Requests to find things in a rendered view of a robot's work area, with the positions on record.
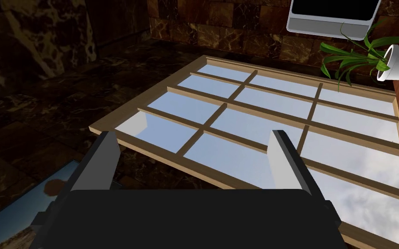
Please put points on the landscape picture on wall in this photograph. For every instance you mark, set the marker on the landscape picture on wall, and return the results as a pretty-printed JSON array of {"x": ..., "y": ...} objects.
[{"x": 12, "y": 221}]

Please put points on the grey microwave oven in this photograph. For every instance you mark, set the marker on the grey microwave oven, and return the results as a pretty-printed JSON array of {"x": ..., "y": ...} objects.
[{"x": 332, "y": 17}]

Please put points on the green plant in white pot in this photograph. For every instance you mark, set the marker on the green plant in white pot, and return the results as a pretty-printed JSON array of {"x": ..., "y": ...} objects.
[{"x": 376, "y": 60}]

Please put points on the wooden framed window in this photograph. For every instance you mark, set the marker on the wooden framed window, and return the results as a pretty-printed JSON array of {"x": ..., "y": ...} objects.
[{"x": 265, "y": 117}]

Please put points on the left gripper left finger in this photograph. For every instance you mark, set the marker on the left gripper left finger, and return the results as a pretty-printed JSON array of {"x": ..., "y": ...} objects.
[{"x": 97, "y": 166}]

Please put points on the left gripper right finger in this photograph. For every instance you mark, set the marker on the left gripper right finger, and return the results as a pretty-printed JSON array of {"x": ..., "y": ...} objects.
[{"x": 286, "y": 166}]

